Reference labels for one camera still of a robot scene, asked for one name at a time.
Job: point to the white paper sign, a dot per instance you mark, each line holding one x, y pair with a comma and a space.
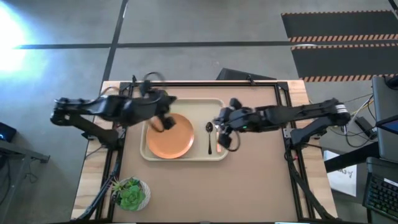
345, 183

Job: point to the black round object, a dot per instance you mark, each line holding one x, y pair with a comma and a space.
392, 82

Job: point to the orange plastic plate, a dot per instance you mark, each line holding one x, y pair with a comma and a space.
174, 143

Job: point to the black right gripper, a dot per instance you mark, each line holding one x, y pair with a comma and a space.
239, 119

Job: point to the grey laptop lid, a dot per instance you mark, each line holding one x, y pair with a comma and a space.
385, 102

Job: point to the black frame clamp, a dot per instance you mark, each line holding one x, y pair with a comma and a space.
134, 80
251, 81

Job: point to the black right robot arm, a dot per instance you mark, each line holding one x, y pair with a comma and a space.
295, 112

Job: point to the beige plastic tray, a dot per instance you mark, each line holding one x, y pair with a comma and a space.
199, 109

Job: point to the grey metal stand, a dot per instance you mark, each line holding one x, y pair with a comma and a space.
18, 151

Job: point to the black power adapter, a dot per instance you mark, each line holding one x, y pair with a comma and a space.
363, 124

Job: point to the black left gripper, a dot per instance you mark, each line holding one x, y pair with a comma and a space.
149, 105

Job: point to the black box behind table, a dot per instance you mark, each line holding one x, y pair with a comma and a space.
236, 74

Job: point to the succulent plant in white pot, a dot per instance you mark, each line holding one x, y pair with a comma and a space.
132, 197

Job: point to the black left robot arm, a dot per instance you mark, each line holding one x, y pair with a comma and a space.
93, 107

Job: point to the blue lit screen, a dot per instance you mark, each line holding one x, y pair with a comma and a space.
391, 126

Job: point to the black device with blue light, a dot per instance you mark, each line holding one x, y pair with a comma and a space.
6, 132

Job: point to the dark metal spoon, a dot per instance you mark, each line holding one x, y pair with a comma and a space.
209, 127

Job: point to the black backlit keyboard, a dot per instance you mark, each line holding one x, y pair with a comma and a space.
382, 196

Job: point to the black aluminium table frame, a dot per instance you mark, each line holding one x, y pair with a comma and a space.
202, 84

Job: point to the black hazard-striped floor mat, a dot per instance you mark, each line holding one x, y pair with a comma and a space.
339, 25
342, 62

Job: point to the black desk beam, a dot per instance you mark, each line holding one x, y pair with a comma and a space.
348, 160

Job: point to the brown table mat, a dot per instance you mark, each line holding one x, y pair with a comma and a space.
186, 193

